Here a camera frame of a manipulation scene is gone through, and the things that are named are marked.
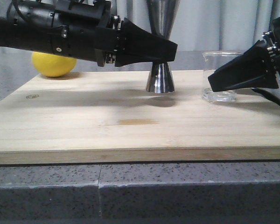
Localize light wooden cutting board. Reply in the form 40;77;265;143
0;70;280;165

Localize yellow lemon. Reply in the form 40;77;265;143
31;52;77;77

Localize black cable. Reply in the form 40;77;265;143
249;86;280;110

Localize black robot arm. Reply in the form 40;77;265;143
0;0;280;92

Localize grey curtain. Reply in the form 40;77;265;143
0;0;280;53

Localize clear glass beaker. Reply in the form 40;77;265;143
202;51;241;102

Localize steel hourglass jigger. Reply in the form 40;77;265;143
146;0;180;94

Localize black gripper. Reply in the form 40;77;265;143
51;1;177;67
208;17;280;92

